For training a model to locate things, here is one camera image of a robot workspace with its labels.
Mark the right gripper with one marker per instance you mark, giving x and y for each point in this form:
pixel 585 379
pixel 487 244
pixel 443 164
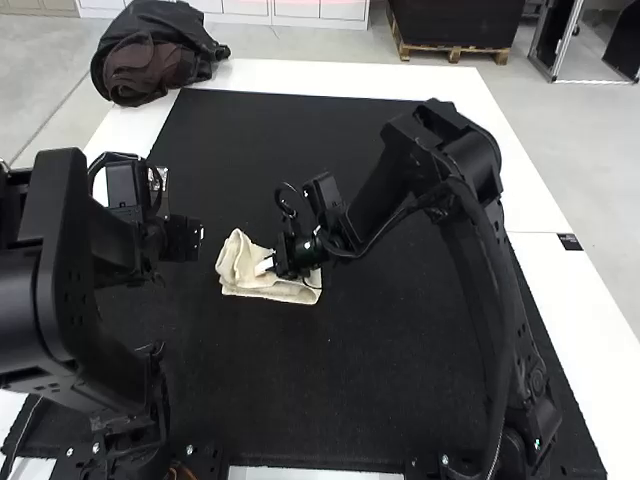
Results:
pixel 300 255

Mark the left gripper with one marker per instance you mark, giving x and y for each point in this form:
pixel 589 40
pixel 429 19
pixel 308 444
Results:
pixel 180 240

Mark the pale towel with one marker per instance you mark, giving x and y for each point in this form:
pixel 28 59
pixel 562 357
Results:
pixel 245 265

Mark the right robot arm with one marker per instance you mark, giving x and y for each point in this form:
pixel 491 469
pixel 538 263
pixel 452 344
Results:
pixel 450 150

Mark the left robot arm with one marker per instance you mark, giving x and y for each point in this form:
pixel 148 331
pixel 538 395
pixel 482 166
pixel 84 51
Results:
pixel 50 280

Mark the black mat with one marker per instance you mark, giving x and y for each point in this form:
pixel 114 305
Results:
pixel 300 375

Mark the black bag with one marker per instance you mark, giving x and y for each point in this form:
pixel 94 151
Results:
pixel 150 60

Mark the white cupboard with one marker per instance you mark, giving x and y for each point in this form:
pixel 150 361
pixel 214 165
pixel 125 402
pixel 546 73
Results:
pixel 295 12

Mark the grey drawer cabinet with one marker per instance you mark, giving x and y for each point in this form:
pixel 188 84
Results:
pixel 35 5

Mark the wooden pallet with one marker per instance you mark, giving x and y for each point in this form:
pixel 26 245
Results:
pixel 450 50

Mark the black crate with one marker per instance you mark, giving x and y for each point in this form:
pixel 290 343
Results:
pixel 450 22

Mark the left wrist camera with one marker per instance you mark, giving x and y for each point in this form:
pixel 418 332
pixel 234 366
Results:
pixel 122 185

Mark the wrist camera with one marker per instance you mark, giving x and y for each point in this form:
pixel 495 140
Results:
pixel 325 192
pixel 122 185

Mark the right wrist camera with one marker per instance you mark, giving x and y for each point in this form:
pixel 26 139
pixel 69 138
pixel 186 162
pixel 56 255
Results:
pixel 325 192

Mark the metal frame cart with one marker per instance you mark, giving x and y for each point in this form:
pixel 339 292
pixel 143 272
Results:
pixel 562 45

